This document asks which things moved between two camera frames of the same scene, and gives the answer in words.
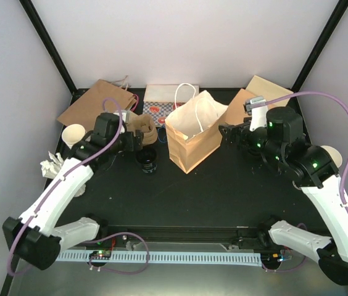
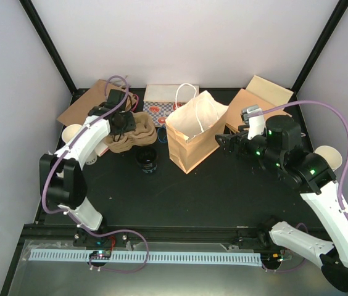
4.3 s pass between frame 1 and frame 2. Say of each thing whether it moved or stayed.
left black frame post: stayed
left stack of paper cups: stayed
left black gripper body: moved
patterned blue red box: stayed
